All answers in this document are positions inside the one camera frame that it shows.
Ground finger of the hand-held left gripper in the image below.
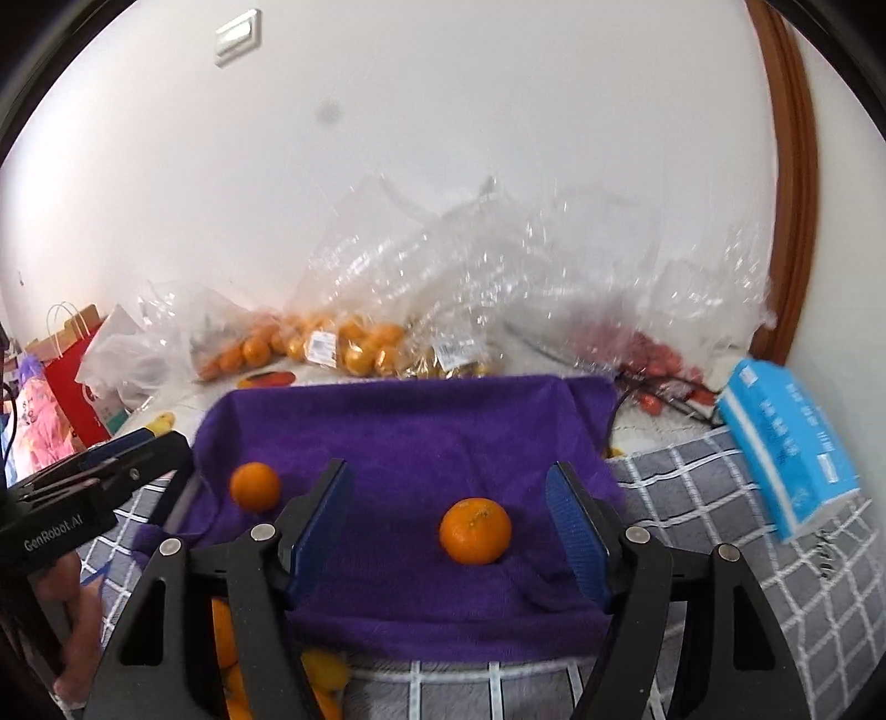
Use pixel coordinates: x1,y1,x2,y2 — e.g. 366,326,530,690
20,433,196,517
17,428,158,489

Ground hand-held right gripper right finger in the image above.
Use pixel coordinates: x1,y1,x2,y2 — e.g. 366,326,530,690
545,460,811,720

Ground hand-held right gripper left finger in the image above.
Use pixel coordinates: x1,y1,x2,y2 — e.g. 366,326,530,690
83,458,354,720

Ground small round orange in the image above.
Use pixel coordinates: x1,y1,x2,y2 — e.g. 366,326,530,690
230,461,282,513

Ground large mandarin orange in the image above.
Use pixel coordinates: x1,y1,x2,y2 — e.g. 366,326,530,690
439,497,514,567

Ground purple towel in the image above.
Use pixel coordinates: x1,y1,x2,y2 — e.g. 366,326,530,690
135,374,627,662

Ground large round orange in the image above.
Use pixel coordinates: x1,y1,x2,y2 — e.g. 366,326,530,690
211,596,240,669

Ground yellow-brown round fruit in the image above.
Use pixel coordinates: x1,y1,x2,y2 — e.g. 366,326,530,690
301,647,351,693

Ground person's left hand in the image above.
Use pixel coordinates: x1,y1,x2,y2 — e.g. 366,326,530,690
34,554,105,711

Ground red paper bag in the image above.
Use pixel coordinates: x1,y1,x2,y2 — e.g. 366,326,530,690
43,332,115,448

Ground pink printed bag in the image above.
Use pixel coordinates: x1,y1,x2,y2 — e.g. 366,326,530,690
14,377,79,473

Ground white plastic bag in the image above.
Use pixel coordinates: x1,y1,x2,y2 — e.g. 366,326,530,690
75,305,196,411

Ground grey checked bed sheet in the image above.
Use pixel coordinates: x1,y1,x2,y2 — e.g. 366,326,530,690
69,422,886,720

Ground brown paper bag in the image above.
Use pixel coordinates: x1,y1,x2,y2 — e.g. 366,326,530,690
28,301,106,362

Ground clear plastic bag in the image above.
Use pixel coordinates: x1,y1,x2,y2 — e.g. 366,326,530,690
602,222,777,392
138,280,295,383
291,176,658,380

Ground black eyeglasses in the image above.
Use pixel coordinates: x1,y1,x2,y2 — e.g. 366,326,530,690
615,374,722,425

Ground pile of bagged oranges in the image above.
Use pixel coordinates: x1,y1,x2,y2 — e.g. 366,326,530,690
195,313,420,380

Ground oval orange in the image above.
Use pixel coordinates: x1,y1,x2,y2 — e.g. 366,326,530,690
223,665,254,720

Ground blue tissue pack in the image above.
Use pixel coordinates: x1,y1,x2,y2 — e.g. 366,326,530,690
716,358,863,544

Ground black cable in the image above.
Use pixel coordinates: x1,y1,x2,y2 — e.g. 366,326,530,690
0,384,23,486

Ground wooden door frame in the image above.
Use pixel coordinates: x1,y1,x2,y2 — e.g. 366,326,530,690
744,0,822,366

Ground white wall switch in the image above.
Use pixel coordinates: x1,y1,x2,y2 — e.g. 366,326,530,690
214,9,263,68

